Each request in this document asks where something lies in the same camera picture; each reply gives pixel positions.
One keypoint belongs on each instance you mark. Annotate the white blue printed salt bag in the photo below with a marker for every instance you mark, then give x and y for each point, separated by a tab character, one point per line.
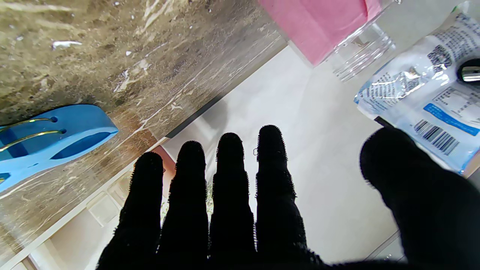
431	97

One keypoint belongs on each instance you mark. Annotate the clear bottle with pink seasoning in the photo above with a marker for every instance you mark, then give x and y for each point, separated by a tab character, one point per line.
330	26

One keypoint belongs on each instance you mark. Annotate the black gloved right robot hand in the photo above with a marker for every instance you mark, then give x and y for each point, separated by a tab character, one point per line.
232	217

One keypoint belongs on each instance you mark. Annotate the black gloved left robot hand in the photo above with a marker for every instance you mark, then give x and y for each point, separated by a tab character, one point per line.
470	71

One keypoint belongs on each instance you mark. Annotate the blue plastic bag clip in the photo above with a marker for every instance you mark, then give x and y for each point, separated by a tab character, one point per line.
48	140

